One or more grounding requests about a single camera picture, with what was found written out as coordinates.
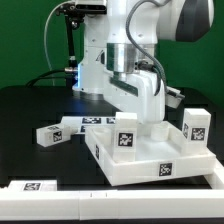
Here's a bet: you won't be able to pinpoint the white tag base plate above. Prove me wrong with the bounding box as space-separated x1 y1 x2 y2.
61 116 115 134

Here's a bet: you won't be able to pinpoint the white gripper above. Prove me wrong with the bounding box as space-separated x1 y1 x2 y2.
103 71 165 123

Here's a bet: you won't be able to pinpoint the white camera cable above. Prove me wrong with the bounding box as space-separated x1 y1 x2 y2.
43 0 76 87

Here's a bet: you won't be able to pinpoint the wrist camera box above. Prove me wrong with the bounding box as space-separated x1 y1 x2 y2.
165 87 185 109

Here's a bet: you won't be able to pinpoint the white obstacle fence right bar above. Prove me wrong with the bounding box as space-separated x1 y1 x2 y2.
204 161 224 190

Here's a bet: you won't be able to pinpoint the black camera stand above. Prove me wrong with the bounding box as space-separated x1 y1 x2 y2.
56 2 84 82

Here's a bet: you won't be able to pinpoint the white obstacle fence bar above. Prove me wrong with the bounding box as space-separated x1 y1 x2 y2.
204 161 224 190
0 190 224 221

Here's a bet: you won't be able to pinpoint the black cables on table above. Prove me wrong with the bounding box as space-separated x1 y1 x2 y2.
25 69 79 88

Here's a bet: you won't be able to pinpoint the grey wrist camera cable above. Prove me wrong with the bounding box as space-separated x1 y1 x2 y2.
125 0 168 97

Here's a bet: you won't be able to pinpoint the white obstacle fence front bar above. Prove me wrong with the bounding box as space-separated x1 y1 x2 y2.
0 190 224 221

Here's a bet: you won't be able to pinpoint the white square tabletop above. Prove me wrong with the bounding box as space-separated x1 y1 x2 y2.
85 122 216 186

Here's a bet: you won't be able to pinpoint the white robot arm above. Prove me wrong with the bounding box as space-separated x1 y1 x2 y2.
73 0 214 123

